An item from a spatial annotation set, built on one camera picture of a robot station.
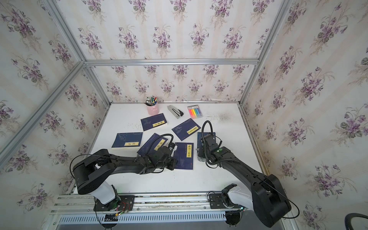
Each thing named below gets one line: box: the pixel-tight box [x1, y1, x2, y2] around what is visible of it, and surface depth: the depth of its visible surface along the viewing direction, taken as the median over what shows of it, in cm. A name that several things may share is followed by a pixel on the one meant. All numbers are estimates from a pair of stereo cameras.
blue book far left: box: [111, 132, 144, 150], surface depth 98 cm
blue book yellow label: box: [173, 142, 194, 170], surface depth 91 cm
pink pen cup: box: [146, 102, 160, 116], surface depth 107 cm
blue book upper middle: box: [171, 117, 202, 141], surface depth 106 cm
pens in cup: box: [143, 96, 158, 107], surface depth 109 cm
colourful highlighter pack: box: [187, 104, 204, 120], surface depth 117 cm
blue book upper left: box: [140, 113, 168, 132], surface depth 110 cm
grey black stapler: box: [167, 104, 184, 119], surface depth 113 cm
